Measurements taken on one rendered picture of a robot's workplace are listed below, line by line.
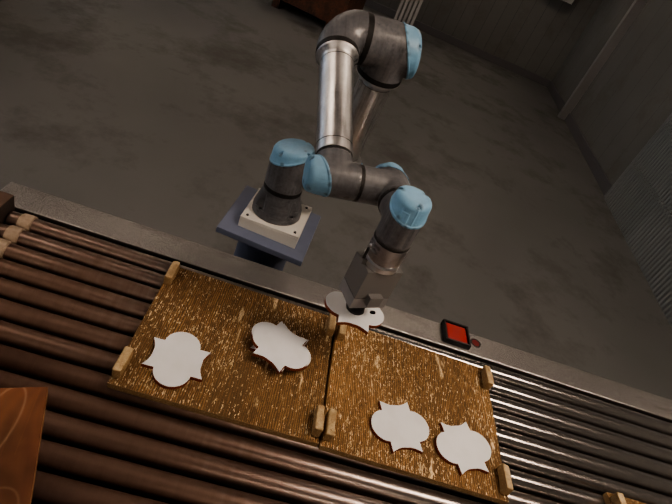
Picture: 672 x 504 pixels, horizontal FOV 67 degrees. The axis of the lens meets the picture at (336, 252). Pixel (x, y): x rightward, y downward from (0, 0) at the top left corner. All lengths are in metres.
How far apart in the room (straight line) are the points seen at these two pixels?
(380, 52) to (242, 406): 0.82
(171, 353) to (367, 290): 0.41
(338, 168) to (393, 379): 0.52
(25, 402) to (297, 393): 0.49
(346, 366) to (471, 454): 0.32
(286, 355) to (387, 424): 0.26
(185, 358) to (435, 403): 0.57
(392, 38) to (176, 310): 0.77
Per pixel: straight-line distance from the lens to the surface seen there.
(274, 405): 1.06
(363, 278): 1.00
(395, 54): 1.24
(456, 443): 1.18
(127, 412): 1.02
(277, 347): 1.11
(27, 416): 0.88
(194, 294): 1.20
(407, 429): 1.14
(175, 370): 1.05
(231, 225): 1.53
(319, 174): 0.96
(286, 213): 1.50
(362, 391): 1.15
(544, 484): 1.31
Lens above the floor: 1.79
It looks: 36 degrees down
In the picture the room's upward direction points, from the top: 25 degrees clockwise
